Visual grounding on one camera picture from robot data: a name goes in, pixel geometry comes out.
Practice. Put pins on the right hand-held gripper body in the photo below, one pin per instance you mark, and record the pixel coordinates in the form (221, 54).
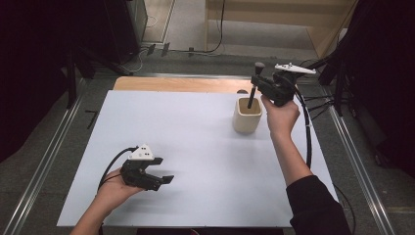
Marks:
(280, 88)

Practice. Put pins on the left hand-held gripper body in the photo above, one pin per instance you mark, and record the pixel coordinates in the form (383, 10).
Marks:
(137, 173)

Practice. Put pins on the black makeup brush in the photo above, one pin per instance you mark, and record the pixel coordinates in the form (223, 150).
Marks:
(259, 68)

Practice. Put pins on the cream square cup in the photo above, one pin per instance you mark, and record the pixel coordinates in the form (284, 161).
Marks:
(244, 125)

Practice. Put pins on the person's left hand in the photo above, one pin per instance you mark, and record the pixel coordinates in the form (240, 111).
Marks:
(114, 191)

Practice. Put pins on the person's right hand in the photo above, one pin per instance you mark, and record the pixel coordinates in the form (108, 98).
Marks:
(282, 119)

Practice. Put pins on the dark table grommet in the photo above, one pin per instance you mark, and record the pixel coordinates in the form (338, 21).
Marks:
(241, 91)

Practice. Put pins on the white table board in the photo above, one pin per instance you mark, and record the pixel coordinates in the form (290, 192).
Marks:
(202, 182)

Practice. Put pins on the black metal stand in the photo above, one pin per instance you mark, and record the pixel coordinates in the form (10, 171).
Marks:
(71, 84)
(339, 84)

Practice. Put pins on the black hex key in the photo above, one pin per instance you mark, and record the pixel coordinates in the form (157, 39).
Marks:
(92, 118)

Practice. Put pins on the wooden table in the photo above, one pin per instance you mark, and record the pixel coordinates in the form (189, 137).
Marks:
(182, 84)

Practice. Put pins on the light wooden furniture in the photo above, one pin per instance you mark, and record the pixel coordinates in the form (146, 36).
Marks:
(326, 19)

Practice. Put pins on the black curtain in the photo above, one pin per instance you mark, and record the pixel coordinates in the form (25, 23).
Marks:
(29, 65)
(385, 81)

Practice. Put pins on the dark cabinet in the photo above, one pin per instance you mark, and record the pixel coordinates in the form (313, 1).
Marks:
(130, 26)

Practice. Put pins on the metal floor rail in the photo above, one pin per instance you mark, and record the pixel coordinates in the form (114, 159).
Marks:
(359, 169)
(45, 163)

